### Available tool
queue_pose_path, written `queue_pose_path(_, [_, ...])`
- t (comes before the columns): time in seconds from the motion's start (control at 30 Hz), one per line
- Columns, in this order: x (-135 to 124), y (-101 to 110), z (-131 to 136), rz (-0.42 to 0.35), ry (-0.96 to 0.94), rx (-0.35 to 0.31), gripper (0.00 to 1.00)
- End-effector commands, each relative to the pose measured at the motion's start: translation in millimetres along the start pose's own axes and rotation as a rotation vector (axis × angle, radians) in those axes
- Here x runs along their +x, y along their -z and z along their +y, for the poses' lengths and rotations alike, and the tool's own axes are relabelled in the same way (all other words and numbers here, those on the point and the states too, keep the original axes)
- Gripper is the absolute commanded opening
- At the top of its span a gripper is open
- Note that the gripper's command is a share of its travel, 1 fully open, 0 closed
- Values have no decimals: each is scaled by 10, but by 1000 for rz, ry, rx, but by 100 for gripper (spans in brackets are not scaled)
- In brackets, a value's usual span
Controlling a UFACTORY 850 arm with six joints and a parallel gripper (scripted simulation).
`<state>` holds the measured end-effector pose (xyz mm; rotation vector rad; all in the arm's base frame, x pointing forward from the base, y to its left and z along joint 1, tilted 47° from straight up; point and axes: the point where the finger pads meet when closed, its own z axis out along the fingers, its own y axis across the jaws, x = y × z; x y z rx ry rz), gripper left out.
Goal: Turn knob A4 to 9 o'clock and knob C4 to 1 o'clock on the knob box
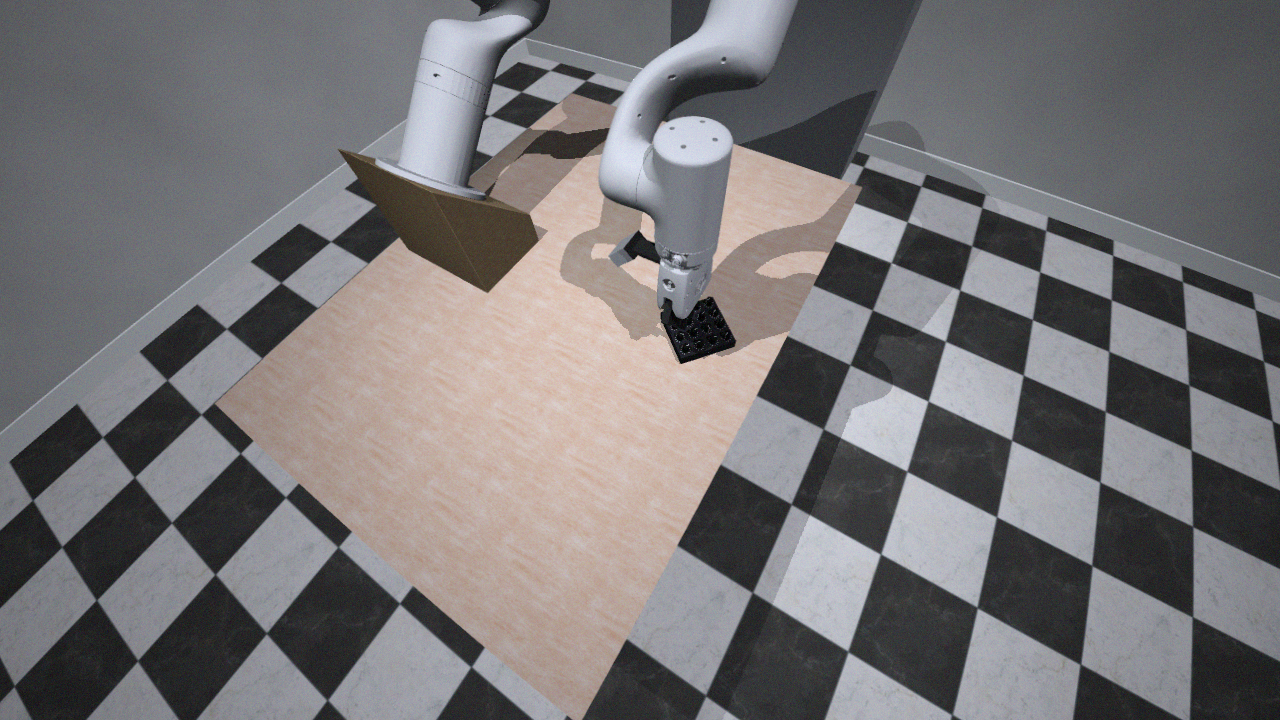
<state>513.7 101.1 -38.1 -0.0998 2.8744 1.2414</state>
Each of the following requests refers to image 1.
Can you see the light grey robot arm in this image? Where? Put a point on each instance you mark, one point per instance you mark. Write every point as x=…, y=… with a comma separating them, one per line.
x=680, y=181

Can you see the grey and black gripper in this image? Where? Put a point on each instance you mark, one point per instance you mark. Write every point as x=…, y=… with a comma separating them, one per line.
x=680, y=288

